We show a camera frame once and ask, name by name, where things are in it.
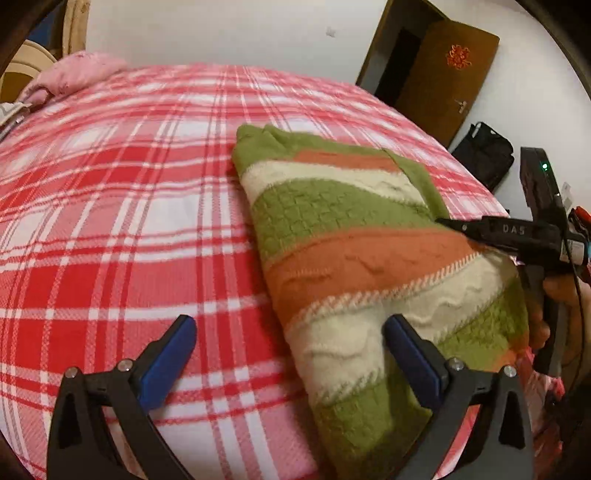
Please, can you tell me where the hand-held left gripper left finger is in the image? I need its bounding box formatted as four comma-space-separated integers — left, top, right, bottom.
46, 315, 198, 480

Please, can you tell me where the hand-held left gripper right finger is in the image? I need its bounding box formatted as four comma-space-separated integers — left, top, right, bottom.
383, 314, 536, 480

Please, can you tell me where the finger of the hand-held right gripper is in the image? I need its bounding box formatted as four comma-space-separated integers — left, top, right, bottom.
436, 216, 543, 259

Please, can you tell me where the green knit sweater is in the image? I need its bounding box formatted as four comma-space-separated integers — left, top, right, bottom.
231, 124, 531, 480

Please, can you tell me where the person's right hand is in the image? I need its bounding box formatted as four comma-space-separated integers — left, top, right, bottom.
529, 276, 591, 367

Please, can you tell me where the black bag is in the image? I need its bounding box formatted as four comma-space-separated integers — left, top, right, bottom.
450, 121, 514, 192

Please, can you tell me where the brown wooden door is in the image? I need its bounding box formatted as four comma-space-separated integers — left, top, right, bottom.
397, 21, 500, 146

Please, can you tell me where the red plaid bed sheet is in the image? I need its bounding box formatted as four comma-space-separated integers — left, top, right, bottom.
0, 64, 566, 480

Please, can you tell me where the red paper door decoration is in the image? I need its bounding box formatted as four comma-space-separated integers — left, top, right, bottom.
445, 45, 472, 70

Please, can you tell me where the circle patterned pillow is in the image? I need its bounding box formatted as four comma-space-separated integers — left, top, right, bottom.
0, 102, 31, 139

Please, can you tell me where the pink pillow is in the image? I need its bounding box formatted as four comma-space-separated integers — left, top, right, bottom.
18, 52, 127, 104

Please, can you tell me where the beige wooden headboard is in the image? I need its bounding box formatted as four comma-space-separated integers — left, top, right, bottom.
0, 41, 58, 102

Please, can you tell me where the tan curtain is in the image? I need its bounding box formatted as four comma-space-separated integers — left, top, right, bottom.
62, 0, 88, 58

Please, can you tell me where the dark wooden door frame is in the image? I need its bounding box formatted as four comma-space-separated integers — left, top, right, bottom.
355, 0, 446, 107

